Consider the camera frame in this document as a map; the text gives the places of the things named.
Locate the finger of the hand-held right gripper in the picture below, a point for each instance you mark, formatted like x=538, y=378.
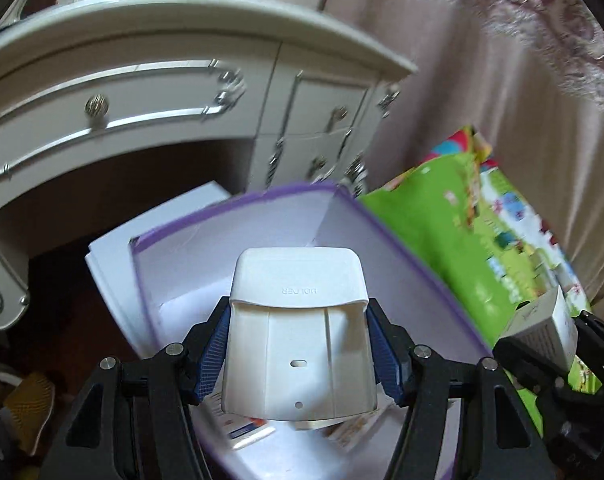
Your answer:
x=599, y=340
x=526, y=365

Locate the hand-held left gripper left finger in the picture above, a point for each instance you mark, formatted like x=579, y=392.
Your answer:
x=214, y=355

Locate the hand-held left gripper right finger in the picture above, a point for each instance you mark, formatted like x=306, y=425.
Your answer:
x=384, y=355

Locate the small white box script print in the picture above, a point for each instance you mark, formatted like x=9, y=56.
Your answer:
x=546, y=335

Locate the white plastic holder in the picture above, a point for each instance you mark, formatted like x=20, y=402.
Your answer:
x=292, y=320

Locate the purple rimmed storage box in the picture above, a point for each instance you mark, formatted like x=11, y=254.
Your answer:
x=282, y=220

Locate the white box lid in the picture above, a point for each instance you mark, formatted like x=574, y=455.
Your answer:
x=112, y=270

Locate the cartoon printed blanket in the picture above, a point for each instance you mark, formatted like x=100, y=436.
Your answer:
x=431, y=220

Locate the yellow mesh slipper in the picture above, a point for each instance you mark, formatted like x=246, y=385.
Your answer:
x=29, y=400

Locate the beige velvet sofa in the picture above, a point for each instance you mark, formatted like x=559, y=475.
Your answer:
x=481, y=110

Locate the white dresser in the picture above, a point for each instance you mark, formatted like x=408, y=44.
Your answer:
x=132, y=60

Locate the pink lace cloth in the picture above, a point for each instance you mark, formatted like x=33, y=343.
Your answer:
x=541, y=15

